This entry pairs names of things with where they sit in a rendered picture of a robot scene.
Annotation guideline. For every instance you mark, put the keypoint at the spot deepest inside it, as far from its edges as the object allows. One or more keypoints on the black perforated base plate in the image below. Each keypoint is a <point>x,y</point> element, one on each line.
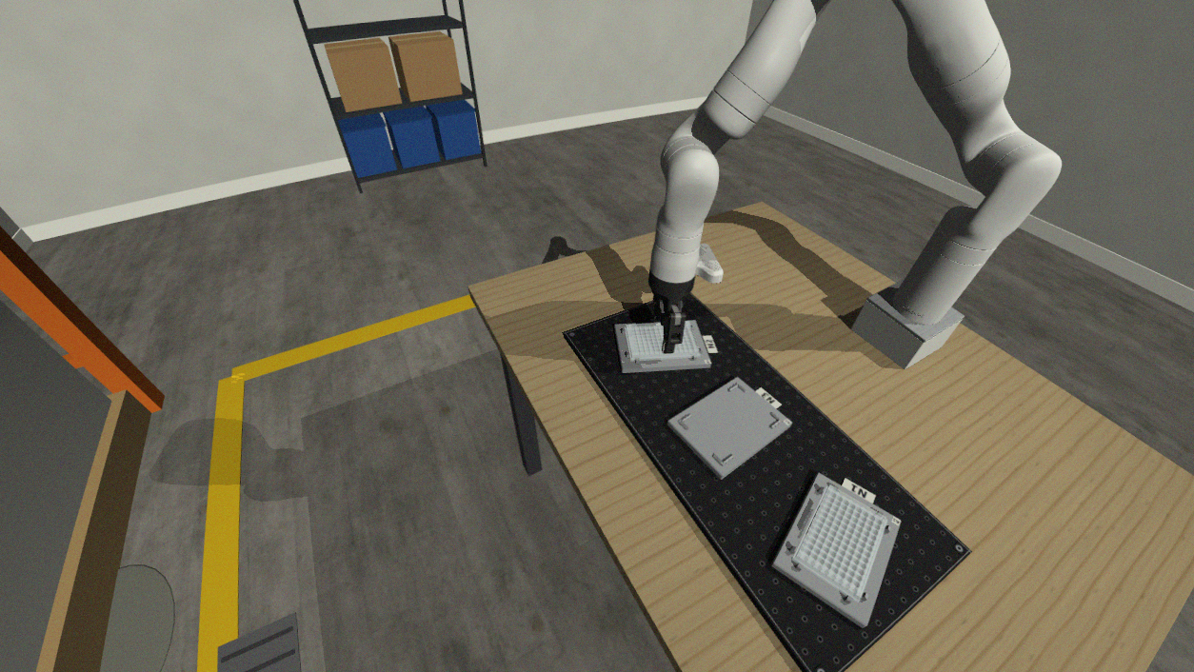
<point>746,515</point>

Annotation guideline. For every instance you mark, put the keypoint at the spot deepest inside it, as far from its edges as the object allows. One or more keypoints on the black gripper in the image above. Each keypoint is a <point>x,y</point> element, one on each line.
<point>671,307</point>

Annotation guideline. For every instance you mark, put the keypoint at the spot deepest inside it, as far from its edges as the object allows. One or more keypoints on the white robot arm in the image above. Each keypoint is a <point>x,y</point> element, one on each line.
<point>958,60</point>

